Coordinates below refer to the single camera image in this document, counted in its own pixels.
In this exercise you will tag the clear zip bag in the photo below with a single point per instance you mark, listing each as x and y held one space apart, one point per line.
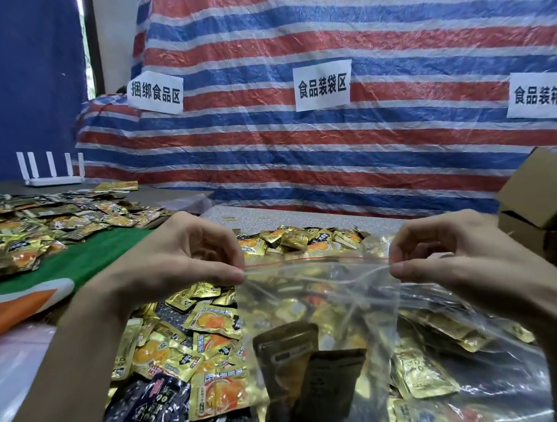
319 303

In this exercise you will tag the stack of clear plastic bags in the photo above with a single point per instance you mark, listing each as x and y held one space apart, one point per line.
488 369

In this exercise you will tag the large pile of gold packets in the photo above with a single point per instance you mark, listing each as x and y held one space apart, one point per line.
209 319

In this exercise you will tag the orange and white cloth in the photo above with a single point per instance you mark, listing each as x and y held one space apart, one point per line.
20 305

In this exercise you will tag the brown cardboard box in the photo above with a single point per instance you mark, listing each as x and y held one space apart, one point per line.
533 241
540 188

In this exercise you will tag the blue fabric backdrop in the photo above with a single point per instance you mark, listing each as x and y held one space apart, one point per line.
29 86

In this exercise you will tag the person's right hand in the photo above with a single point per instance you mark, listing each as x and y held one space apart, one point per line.
478 259

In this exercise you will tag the person's left forearm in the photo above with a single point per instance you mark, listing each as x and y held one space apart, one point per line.
68 365

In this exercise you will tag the bagged gold snack packets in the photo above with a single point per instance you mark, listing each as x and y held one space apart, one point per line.
324 312

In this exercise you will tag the white router with antennas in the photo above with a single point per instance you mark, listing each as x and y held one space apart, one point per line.
51 177

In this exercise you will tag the person's right thumb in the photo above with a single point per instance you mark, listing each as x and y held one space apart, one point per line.
419 271

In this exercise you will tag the green cloth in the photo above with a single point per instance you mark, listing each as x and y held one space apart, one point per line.
91 260

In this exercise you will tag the person's left hand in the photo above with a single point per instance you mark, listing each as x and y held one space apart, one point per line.
170 254

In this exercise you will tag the white plastic sheet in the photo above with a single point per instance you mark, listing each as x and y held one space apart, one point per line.
13 367

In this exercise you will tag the black vertical pole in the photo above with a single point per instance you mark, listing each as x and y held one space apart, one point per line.
93 41

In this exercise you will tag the red blue striped tarp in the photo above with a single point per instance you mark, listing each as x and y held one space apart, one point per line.
395 134

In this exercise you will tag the brown glossy snack packet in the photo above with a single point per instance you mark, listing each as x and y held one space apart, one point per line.
285 355

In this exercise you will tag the white paper sign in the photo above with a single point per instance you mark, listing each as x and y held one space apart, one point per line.
538 96
322 85
155 92

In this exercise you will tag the black matte snack packet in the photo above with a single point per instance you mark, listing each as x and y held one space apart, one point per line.
328 390

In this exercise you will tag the dark blue snack packet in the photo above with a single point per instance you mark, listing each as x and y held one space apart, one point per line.
119 416
155 405

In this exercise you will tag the flat spread of gold packets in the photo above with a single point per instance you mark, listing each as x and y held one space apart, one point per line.
35 228

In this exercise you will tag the person's left thumb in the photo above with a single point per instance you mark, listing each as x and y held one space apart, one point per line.
212 275

